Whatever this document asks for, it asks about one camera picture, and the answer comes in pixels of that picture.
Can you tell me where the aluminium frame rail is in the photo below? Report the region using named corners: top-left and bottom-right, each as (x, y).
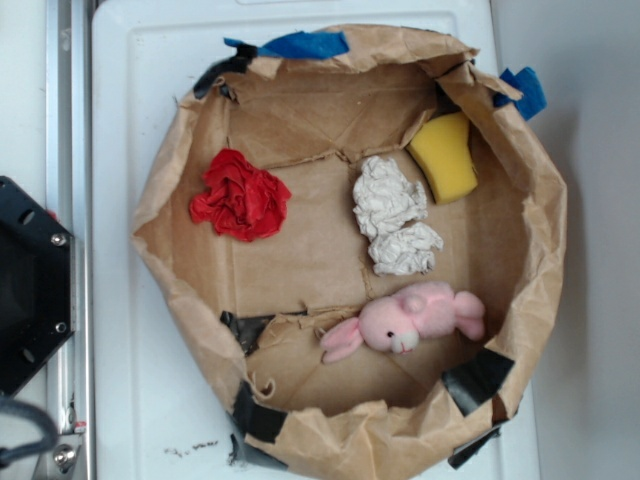
top-left (45, 1), bottom-right (99, 479)

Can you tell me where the white plastic tray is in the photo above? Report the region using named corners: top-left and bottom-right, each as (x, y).
top-left (90, 0), bottom-right (541, 480)

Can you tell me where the crumpled white paper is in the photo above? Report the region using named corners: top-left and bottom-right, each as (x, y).
top-left (352, 156), bottom-right (444, 276)

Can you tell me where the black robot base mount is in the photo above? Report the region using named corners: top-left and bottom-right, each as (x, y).
top-left (1, 176), bottom-right (73, 397)

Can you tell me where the brown paper bag bin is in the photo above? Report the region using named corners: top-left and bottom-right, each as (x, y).
top-left (133, 25), bottom-right (567, 479)

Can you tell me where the metal corner bracket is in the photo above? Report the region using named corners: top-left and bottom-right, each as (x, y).
top-left (32, 434), bottom-right (86, 480)

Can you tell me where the pink plush bunny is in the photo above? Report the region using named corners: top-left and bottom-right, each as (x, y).
top-left (320, 281), bottom-right (485, 364)

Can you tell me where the blue tape top left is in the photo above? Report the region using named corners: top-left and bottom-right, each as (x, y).
top-left (224, 31), bottom-right (350, 60)

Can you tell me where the blue tape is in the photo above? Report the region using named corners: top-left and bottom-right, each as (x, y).
top-left (224, 31), bottom-right (350, 60)
top-left (493, 67), bottom-right (547, 121)

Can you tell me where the yellow sponge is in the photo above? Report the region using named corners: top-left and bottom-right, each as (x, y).
top-left (407, 112), bottom-right (478, 204)

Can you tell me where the blue tape top right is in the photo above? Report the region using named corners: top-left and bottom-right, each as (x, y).
top-left (493, 67), bottom-right (547, 121)

